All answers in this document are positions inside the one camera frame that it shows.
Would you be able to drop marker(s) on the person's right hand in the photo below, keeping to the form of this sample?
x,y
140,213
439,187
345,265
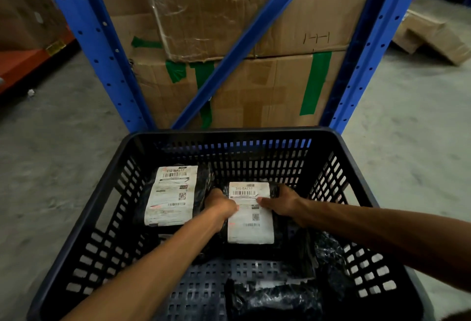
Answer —
x,y
285,203

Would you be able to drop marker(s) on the person's left hand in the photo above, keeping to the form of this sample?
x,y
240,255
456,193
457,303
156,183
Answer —
x,y
220,204

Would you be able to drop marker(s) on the person's right thumb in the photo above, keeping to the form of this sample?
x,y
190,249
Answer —
x,y
265,201

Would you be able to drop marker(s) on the person's left fingers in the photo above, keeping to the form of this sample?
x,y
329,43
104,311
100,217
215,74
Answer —
x,y
229,209

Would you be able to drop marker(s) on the black parcel with white label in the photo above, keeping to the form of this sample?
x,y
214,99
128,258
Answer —
x,y
171,195
254,217

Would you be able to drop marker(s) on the person's right forearm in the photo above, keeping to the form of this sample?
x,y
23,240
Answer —
x,y
386,234

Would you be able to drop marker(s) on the person's left forearm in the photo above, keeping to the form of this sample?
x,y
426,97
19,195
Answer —
x,y
147,273

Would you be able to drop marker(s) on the black plastic crate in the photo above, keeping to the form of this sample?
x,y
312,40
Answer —
x,y
228,221

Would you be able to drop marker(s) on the black wrapped parcel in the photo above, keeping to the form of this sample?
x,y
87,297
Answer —
x,y
272,300
331,262

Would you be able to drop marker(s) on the cardboard box with green tape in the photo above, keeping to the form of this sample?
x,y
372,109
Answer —
x,y
257,90

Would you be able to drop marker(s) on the large taped cardboard box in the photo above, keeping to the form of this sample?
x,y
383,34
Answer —
x,y
228,8

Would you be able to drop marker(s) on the flattened cardboard box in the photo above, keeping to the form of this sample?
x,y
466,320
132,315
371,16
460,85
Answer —
x,y
428,35

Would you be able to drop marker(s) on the orange shelf beam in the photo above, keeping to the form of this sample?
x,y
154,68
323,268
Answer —
x,y
27,63

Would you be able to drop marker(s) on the brown cardboard box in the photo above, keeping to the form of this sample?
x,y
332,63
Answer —
x,y
27,4

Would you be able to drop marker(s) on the blue metal rack frame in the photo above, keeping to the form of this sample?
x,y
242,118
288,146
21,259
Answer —
x,y
235,48

